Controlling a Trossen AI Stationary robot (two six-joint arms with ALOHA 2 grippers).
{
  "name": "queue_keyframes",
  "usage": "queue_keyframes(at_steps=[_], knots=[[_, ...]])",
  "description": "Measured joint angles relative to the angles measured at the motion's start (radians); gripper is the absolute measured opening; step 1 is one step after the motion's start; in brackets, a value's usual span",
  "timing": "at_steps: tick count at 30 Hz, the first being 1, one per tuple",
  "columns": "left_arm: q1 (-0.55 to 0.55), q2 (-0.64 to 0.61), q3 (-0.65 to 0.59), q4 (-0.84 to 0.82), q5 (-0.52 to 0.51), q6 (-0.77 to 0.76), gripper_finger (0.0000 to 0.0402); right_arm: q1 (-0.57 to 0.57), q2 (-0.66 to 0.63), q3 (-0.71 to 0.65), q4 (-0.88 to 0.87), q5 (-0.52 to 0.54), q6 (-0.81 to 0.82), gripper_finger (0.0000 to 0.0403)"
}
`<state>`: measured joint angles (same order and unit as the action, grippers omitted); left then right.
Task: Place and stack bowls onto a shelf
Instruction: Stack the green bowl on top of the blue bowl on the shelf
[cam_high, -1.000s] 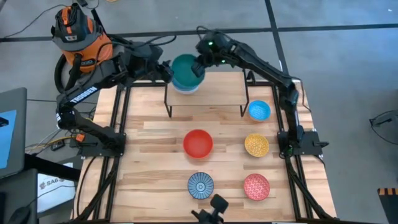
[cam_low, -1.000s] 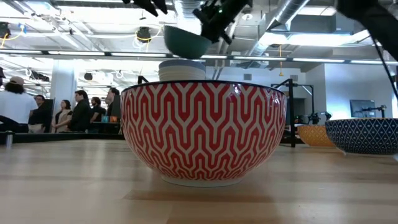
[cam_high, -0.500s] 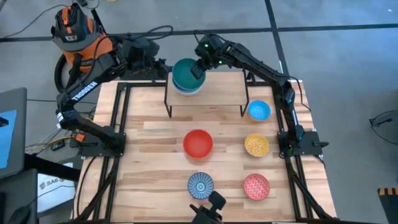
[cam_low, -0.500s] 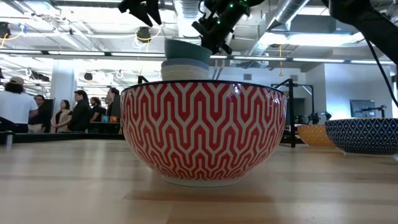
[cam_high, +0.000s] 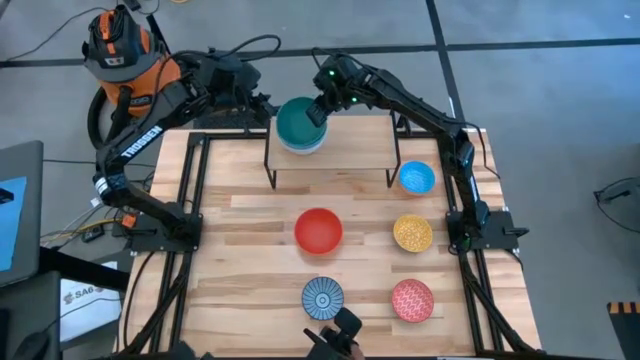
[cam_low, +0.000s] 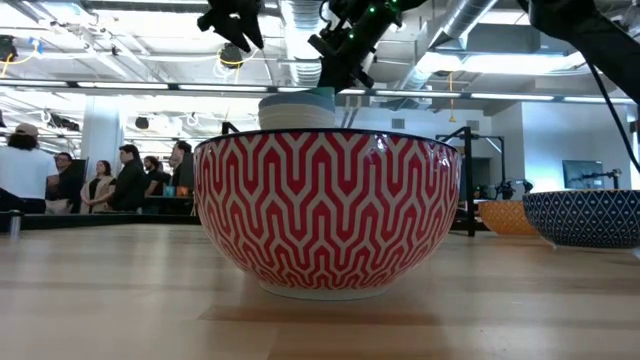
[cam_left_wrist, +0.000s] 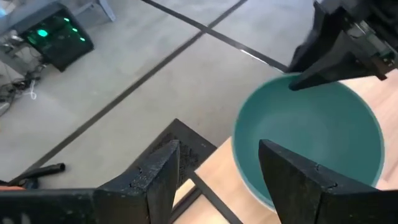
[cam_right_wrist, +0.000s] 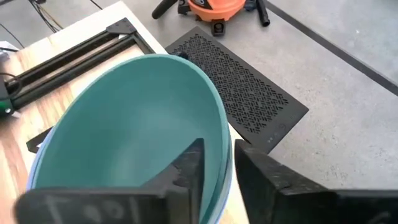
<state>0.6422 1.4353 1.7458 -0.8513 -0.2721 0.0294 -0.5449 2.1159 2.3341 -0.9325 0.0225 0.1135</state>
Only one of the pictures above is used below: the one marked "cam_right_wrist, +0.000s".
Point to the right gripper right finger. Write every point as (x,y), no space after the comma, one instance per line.
(280,199)

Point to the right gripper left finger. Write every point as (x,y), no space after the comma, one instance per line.
(124,205)

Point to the teal matte bowl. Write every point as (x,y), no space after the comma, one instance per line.
(133,118)

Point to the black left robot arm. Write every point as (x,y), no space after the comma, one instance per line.
(6,99)

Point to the white bowl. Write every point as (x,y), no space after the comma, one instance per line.
(31,179)

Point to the black perforated floor panel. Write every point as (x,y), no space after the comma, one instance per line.
(242,90)

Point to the black vacuum wand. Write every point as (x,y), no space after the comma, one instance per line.
(262,14)

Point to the orange shop vacuum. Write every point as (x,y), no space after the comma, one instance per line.
(214,11)

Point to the black aluminium table frame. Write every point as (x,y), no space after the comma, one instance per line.
(77,59)

